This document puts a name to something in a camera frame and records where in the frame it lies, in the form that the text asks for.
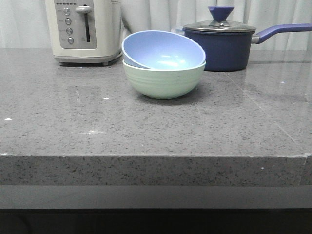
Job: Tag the green bowl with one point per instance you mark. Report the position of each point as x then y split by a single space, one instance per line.
163 84

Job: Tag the blue bowl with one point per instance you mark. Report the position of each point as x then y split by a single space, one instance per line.
154 49

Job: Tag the clear plastic container blue lid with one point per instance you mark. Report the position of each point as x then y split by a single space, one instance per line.
177 30

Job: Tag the dark blue saucepan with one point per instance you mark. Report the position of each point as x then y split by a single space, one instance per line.
229 51

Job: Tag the cream toaster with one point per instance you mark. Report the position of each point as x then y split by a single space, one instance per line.
85 31

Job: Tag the glass lid with blue knob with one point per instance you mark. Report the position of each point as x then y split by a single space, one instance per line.
219 23

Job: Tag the white curtain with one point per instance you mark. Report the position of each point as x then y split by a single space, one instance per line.
23 23

